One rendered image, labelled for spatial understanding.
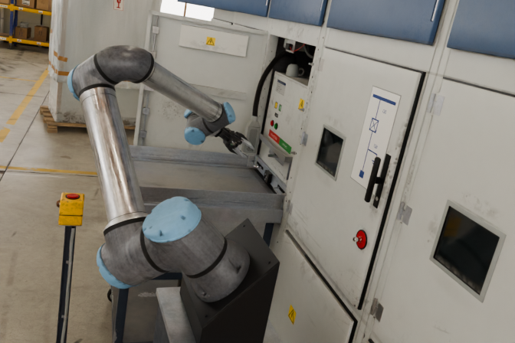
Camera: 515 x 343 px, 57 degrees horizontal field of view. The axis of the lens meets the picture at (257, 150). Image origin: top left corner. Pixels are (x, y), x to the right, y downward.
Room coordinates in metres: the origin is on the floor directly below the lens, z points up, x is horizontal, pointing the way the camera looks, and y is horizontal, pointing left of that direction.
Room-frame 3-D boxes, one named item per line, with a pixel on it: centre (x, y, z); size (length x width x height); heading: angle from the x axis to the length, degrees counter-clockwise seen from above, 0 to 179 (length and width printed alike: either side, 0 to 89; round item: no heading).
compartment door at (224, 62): (2.54, 0.36, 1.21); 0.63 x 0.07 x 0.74; 98
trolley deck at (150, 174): (2.13, 0.26, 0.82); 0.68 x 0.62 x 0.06; 110
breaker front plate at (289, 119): (2.26, -0.09, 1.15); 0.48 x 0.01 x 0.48; 20
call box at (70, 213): (1.59, 0.63, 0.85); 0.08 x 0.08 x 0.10; 20
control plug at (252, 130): (2.43, 0.04, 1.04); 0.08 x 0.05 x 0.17; 110
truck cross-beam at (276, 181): (2.26, -0.11, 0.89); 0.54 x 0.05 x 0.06; 20
